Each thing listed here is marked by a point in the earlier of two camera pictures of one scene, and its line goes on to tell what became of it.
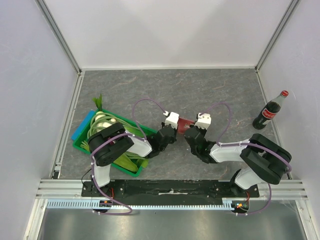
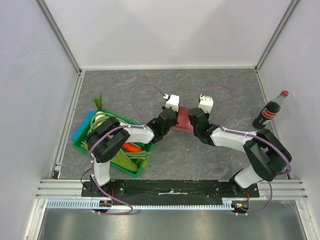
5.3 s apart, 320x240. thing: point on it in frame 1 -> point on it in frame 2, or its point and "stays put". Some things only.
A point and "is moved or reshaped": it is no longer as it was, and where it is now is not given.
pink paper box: x=183 y=124 is moved or reshaped
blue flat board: x=83 y=125 stays put
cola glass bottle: x=269 y=111 stays put
